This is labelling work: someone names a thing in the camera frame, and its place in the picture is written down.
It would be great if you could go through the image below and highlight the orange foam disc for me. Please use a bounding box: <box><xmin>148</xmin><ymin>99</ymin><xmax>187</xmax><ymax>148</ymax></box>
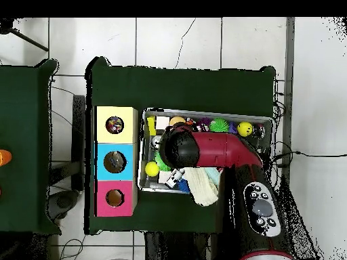
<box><xmin>169</xmin><ymin>116</ymin><xmax>186</xmax><ymax>127</ymax></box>

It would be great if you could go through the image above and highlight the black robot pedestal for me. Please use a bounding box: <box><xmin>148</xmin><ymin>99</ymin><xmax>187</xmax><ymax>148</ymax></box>
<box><xmin>144</xmin><ymin>231</ymin><xmax>218</xmax><ymax>260</ymax></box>

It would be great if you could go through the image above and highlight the orange object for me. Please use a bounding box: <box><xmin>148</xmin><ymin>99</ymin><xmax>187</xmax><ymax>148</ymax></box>
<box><xmin>0</xmin><ymin>149</ymin><xmax>14</xmax><ymax>167</ymax></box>

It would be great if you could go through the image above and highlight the yellow smiley ball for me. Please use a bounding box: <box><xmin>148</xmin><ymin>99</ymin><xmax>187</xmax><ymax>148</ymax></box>
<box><xmin>237</xmin><ymin>121</ymin><xmax>253</xmax><ymax>137</ymax></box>

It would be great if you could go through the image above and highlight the black cable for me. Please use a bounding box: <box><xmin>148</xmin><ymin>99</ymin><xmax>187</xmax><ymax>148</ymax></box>
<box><xmin>272</xmin><ymin>140</ymin><xmax>347</xmax><ymax>169</ymax></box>

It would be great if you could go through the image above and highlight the purple spiky monster toy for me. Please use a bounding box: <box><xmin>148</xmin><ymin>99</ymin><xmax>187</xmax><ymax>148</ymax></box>
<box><xmin>196</xmin><ymin>117</ymin><xmax>212</xmax><ymax>131</ymax></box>

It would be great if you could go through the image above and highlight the pale wooden cube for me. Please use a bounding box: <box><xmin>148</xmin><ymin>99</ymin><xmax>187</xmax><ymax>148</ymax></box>
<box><xmin>155</xmin><ymin>116</ymin><xmax>171</xmax><ymax>130</ymax></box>

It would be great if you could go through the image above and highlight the yellow tennis ball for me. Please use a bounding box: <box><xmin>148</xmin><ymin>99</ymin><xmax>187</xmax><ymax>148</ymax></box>
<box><xmin>144</xmin><ymin>161</ymin><xmax>160</xmax><ymax>177</ymax></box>

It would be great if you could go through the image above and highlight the cream waffle cloth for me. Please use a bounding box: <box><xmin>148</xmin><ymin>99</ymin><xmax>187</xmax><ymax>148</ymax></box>
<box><xmin>184</xmin><ymin>167</ymin><xmax>221</xmax><ymax>207</ymax></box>

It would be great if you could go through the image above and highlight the silver mesh bin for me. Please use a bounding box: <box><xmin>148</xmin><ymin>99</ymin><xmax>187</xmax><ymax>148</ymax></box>
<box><xmin>137</xmin><ymin>108</ymin><xmax>274</xmax><ymax>200</ymax></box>

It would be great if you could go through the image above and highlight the black tripod leg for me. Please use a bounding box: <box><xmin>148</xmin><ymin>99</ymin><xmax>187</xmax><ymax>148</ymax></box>
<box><xmin>0</xmin><ymin>18</ymin><xmax>50</xmax><ymax>53</ymax></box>

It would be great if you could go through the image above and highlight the light blue cloth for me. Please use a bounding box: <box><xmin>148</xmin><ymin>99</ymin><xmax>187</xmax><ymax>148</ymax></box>
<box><xmin>205</xmin><ymin>167</ymin><xmax>221</xmax><ymax>185</ymax></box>

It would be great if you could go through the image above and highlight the green spiky rubber ball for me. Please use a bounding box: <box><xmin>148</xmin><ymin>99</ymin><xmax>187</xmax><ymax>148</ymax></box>
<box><xmin>209</xmin><ymin>118</ymin><xmax>230</xmax><ymax>133</ymax></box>
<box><xmin>155</xmin><ymin>151</ymin><xmax>171</xmax><ymax>172</ymax></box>

